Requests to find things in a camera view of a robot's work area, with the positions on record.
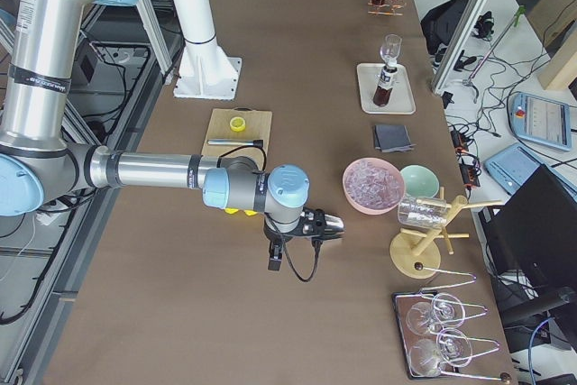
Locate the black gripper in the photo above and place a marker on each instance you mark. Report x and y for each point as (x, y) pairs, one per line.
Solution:
(312, 224)

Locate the tea bottle one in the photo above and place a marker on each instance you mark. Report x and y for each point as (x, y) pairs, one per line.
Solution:
(385, 84)

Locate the pink bowl of ice cubes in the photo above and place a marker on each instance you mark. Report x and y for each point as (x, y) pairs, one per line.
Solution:
(373, 186)

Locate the bamboo cutting board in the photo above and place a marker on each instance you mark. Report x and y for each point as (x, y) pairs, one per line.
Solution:
(257, 126)

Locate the steel muddler rod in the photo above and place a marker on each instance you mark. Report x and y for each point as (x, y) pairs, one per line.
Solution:
(232, 141)

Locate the lemon half slice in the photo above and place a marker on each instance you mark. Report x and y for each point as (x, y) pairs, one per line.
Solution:
(237, 124)

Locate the clear glass mug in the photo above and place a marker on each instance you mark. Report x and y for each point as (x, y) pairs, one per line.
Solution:
(423, 212)

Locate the wooden cup tree stand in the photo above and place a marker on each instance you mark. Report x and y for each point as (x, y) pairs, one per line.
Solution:
(413, 250)

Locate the grey folded cloth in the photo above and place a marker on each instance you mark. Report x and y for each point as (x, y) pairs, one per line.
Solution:
(391, 137)

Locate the green empty bowl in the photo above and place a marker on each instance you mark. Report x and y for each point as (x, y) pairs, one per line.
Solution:
(420, 181)

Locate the upside-down wine glass far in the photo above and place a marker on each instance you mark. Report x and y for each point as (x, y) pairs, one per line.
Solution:
(435, 313)

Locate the upside-down wine glass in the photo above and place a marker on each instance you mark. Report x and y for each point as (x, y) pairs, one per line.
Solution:
(435, 313)
(431, 358)

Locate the white rabbit tray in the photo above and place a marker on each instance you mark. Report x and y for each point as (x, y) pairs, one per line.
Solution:
(401, 101)

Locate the black tray with glasses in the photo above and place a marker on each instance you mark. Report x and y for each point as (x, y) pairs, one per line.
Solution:
(402, 302)

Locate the upside-down wine glass near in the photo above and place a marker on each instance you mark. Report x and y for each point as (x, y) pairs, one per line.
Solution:
(431, 358)

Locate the clear wine glass on tray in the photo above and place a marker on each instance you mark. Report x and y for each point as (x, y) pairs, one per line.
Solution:
(390, 48)

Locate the black monitor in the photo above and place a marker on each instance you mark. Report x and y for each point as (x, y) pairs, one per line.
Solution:
(535, 232)

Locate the black backpack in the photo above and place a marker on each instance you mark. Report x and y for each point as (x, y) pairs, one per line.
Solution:
(439, 24)

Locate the blue teach pendant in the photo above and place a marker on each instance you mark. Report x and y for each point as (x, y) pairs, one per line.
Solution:
(541, 120)

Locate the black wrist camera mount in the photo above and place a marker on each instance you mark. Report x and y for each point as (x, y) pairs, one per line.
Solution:
(317, 226)

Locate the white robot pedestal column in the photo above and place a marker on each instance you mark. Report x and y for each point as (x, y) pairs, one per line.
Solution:
(205, 71)

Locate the aluminium frame post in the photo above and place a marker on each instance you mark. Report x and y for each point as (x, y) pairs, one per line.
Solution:
(457, 43)

